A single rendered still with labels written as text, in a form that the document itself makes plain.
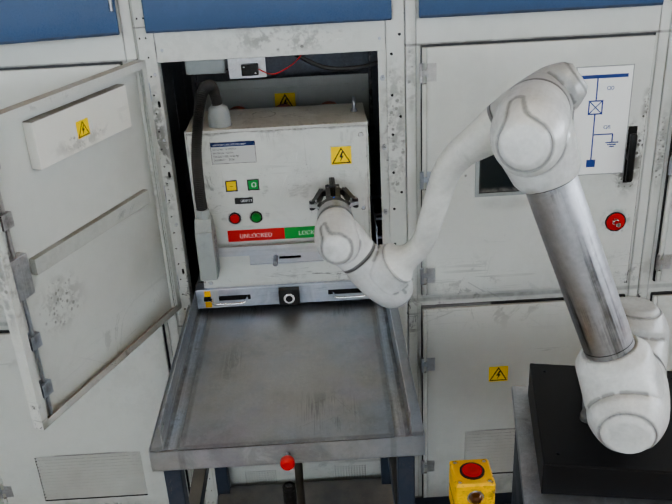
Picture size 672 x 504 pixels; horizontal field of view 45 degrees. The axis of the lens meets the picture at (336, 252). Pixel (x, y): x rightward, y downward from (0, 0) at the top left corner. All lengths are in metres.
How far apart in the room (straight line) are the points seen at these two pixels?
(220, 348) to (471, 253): 0.77
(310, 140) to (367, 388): 0.68
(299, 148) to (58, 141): 0.63
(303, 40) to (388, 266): 0.66
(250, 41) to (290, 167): 0.35
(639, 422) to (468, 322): 0.94
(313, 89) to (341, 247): 1.12
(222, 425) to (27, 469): 1.10
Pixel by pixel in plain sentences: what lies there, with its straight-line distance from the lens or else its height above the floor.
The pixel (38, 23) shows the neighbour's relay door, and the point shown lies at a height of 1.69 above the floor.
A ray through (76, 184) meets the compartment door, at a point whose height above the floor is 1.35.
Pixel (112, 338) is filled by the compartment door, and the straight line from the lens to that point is 2.26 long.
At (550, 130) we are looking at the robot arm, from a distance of 1.43.
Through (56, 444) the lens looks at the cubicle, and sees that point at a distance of 2.82.
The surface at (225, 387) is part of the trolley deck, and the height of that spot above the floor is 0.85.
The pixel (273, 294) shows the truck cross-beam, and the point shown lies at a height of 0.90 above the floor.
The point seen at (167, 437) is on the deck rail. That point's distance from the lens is 1.93.
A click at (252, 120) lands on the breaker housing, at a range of 2.27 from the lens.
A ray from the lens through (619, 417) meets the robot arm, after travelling 1.67.
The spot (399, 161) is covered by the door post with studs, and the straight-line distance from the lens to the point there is 2.27.
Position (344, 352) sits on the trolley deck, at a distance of 2.16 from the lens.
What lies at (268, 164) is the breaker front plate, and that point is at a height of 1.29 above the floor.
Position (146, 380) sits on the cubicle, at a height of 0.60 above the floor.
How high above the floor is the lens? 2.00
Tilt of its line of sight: 25 degrees down
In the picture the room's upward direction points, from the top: 3 degrees counter-clockwise
